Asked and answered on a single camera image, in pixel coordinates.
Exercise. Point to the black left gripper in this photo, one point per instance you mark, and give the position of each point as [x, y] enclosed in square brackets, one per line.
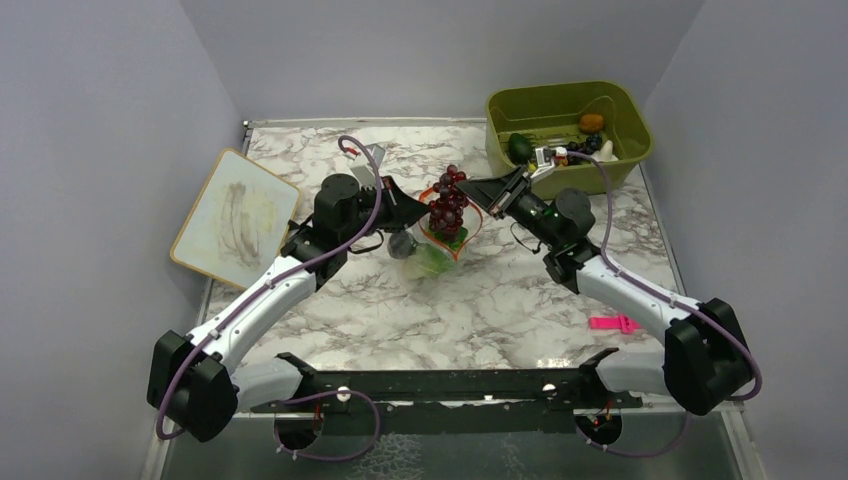
[403, 209]

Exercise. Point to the dark blue toy grapes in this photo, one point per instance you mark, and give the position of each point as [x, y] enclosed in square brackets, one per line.
[588, 145]

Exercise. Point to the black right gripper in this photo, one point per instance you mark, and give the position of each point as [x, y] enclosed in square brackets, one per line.
[497, 194]

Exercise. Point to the green toy lettuce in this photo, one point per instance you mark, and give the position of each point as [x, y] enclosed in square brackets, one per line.
[429, 259]

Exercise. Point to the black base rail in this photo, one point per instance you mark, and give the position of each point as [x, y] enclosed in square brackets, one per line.
[433, 402]

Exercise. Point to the white toy garlic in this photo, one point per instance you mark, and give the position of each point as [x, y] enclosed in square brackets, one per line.
[605, 154]

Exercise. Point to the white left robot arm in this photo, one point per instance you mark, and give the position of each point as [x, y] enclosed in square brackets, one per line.
[197, 382]

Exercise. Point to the pink plastic clip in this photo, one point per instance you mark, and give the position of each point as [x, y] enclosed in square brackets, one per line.
[621, 323]

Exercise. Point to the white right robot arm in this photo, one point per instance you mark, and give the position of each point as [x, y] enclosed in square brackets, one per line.
[705, 359]

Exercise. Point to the small whiteboard wooden frame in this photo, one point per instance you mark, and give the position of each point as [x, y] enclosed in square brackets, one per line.
[238, 222]

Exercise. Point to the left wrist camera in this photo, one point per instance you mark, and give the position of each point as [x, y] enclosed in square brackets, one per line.
[361, 167]

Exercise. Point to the green toy avocado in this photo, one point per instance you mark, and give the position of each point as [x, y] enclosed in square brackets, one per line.
[520, 149]

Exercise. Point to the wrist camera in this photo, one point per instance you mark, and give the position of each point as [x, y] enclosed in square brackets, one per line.
[361, 167]
[544, 162]

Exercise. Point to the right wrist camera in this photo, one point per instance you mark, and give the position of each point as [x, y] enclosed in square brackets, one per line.
[544, 162]

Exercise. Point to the clear zip bag orange zipper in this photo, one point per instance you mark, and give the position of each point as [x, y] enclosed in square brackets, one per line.
[438, 242]

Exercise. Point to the orange toy fruit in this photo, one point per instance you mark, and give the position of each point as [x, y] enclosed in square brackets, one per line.
[591, 123]

